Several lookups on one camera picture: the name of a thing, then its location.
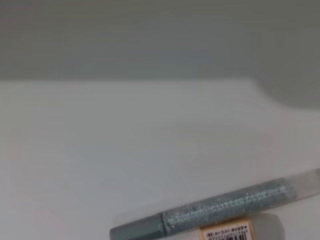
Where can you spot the grey glitter pen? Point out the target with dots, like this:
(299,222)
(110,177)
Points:
(225,202)

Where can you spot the eraser with barcode sleeve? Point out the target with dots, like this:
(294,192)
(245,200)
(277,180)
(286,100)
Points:
(225,232)

